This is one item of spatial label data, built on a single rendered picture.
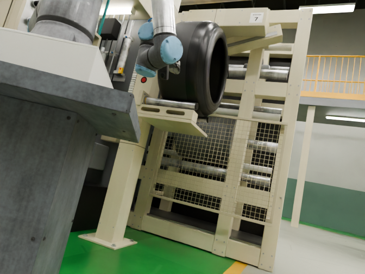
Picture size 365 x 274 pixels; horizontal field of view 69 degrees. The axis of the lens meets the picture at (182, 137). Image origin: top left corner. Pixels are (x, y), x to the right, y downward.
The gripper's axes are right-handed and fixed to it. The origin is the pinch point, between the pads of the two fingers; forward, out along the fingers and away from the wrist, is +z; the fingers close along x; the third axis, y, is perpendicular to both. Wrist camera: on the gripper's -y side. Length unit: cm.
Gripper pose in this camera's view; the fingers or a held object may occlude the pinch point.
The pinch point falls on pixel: (176, 73)
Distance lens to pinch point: 147.3
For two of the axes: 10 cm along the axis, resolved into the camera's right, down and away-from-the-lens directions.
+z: 3.3, 2.3, 9.2
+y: 2.2, -9.6, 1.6
